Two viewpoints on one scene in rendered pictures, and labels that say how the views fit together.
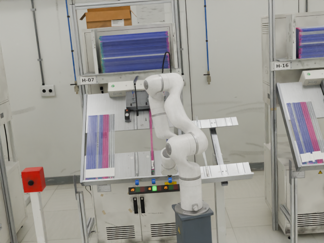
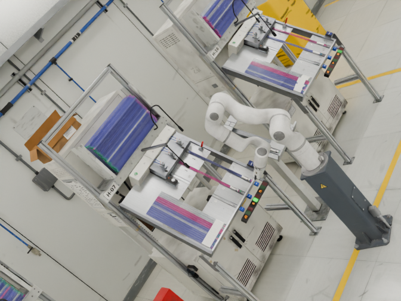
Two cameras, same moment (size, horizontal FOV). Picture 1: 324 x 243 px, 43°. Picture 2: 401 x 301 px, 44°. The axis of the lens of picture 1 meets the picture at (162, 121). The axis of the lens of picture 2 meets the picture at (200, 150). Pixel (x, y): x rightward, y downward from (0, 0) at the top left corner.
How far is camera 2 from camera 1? 1.73 m
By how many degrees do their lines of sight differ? 30
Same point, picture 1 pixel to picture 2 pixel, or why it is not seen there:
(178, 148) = (286, 127)
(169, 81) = (222, 100)
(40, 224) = not seen: outside the picture
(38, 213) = not seen: outside the picture
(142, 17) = (29, 134)
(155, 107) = (222, 131)
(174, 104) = (245, 108)
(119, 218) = (236, 264)
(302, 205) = (309, 128)
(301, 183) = (298, 114)
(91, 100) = (130, 202)
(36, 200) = not seen: outside the picture
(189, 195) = (312, 154)
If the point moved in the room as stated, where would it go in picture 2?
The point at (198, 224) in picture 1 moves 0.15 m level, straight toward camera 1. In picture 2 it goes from (332, 166) to (351, 165)
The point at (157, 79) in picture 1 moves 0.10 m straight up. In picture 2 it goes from (218, 104) to (207, 92)
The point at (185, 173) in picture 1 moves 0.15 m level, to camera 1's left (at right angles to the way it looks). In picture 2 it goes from (298, 142) to (288, 161)
